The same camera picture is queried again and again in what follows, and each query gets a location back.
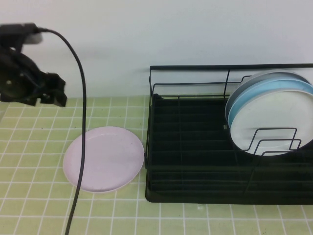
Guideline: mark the green checked tablecloth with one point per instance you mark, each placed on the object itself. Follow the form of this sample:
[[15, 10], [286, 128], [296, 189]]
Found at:
[[171, 220]]

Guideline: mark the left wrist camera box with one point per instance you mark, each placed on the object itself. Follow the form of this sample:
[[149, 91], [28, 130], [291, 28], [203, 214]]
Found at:
[[17, 29]]

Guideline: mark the pink round plate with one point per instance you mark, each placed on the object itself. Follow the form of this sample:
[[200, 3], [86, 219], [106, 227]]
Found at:
[[110, 159]]

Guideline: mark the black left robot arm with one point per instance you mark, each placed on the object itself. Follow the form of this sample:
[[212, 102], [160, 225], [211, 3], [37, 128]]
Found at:
[[25, 64]]

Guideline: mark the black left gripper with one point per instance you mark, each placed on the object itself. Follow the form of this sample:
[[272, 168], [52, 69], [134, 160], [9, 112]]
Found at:
[[17, 88]]

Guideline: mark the grey round plate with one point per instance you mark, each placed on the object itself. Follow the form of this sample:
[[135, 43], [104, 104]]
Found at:
[[254, 78]]

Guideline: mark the light blue round plate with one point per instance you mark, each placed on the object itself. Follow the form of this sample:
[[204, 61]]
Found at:
[[266, 84]]

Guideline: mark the white round plate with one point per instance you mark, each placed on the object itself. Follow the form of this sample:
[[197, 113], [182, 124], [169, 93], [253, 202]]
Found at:
[[274, 115]]

